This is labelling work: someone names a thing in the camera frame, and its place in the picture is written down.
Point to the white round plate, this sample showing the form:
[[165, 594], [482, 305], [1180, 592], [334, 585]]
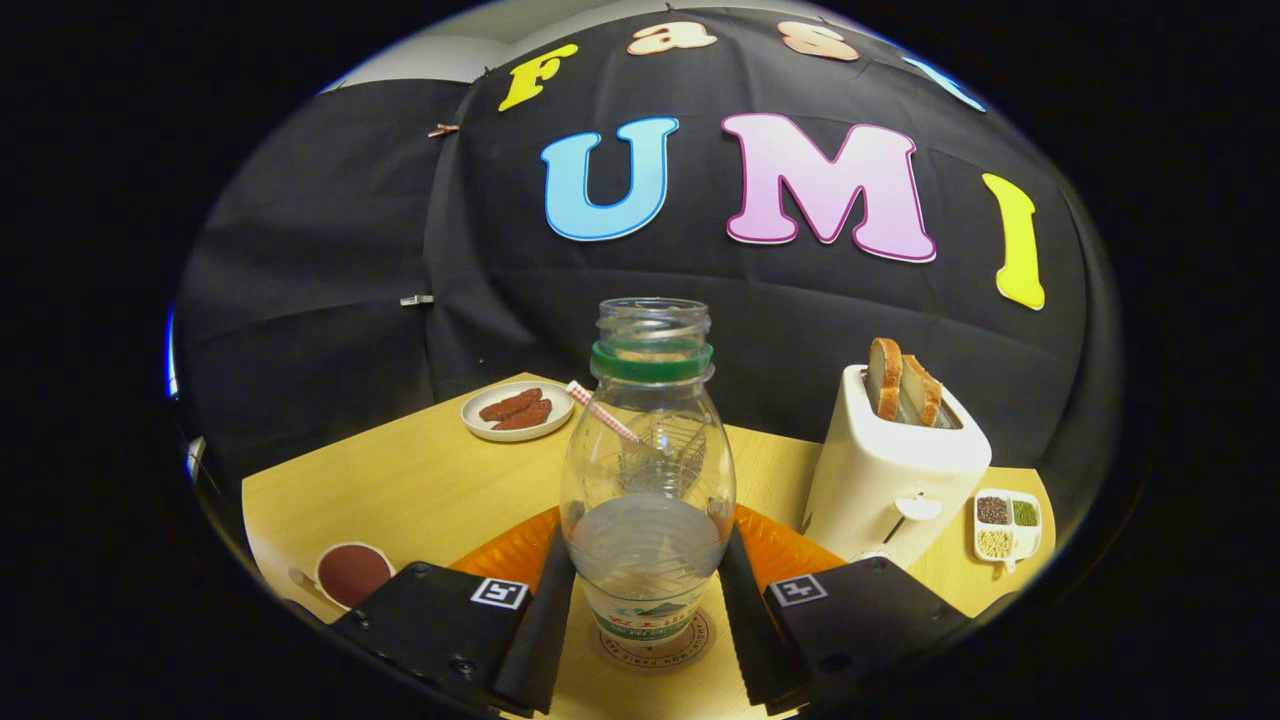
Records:
[[480, 425]]

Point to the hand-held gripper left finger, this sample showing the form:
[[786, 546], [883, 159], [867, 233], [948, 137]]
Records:
[[440, 630]]

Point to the black backdrop cloth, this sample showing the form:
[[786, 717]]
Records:
[[330, 250]]

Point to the clear plastic juice bottle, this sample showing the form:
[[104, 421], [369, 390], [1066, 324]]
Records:
[[648, 470]]

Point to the white toaster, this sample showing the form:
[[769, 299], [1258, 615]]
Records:
[[880, 480]]

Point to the round wooden coaster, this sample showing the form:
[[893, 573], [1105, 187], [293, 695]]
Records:
[[705, 635]]

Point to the toast slice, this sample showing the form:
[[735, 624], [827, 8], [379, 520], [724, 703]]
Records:
[[884, 380], [925, 395]]

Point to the brown sausage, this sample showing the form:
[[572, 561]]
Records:
[[525, 416], [510, 404]]

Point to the white divided dish with beans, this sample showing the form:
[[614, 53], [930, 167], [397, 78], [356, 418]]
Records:
[[1008, 530]]

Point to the beige cup with maroon inside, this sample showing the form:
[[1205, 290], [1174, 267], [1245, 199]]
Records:
[[352, 572]]

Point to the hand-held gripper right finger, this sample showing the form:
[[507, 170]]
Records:
[[860, 630]]

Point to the wooden table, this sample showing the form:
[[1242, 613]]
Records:
[[420, 490]]

